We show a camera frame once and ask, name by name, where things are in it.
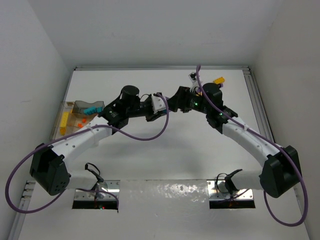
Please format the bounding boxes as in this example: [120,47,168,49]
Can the teal 2x4 lego brick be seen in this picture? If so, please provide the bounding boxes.
[83,106,103,115]

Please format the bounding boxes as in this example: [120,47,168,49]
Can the yellow long lego plate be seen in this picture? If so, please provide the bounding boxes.
[59,111,70,128]

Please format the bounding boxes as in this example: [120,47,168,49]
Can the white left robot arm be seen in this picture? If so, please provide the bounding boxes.
[30,85,169,196]

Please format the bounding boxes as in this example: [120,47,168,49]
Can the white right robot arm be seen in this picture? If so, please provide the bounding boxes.
[167,83,301,198]

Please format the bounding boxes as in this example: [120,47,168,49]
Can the yellow lego brick far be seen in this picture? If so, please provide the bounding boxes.
[213,77,225,85]

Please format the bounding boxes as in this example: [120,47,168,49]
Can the smoky grey transparent container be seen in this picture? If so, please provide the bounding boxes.
[71,100,105,115]

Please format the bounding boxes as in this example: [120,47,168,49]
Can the clear container far left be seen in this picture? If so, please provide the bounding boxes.
[49,101,75,141]

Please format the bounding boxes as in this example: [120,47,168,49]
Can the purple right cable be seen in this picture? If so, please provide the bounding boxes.
[195,64,309,227]

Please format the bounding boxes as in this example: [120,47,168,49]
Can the purple cable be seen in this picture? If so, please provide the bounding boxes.
[5,96,170,214]
[195,64,309,227]

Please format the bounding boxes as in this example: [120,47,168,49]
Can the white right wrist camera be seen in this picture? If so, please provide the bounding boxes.
[188,72,199,92]

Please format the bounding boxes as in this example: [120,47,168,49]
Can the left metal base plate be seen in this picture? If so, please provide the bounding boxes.
[73,180,120,202]

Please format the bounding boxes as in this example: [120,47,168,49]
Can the metal base plate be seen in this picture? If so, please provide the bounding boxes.
[73,180,120,202]
[206,179,255,201]

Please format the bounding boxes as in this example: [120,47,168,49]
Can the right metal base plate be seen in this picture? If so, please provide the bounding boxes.
[206,179,255,201]

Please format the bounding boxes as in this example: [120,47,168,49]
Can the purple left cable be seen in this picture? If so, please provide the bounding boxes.
[5,96,170,214]

